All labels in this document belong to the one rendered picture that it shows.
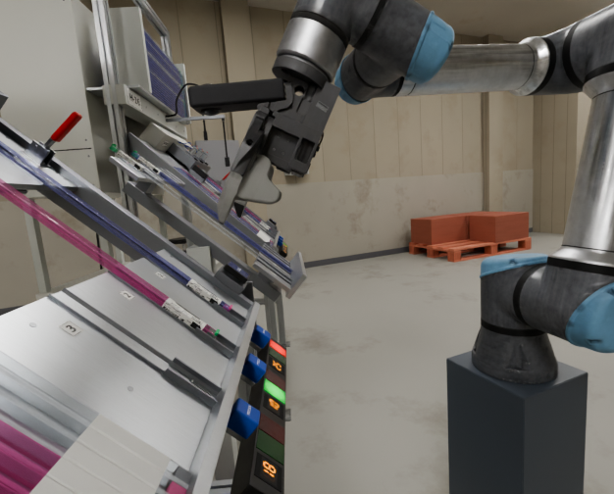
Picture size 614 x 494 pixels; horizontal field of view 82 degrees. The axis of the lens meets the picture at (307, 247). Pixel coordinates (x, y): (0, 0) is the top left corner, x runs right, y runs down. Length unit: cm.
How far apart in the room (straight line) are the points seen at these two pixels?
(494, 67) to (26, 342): 72
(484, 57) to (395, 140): 463
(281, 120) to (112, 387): 31
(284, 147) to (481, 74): 39
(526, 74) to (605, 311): 41
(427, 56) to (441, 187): 531
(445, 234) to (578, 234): 444
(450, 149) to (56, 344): 580
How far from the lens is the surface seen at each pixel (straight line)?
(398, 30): 49
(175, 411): 37
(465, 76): 69
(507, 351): 79
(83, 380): 34
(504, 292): 74
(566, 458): 93
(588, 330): 65
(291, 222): 447
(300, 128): 43
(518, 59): 75
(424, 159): 560
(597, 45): 75
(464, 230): 532
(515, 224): 530
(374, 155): 508
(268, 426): 46
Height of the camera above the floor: 92
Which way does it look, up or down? 8 degrees down
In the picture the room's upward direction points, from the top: 4 degrees counter-clockwise
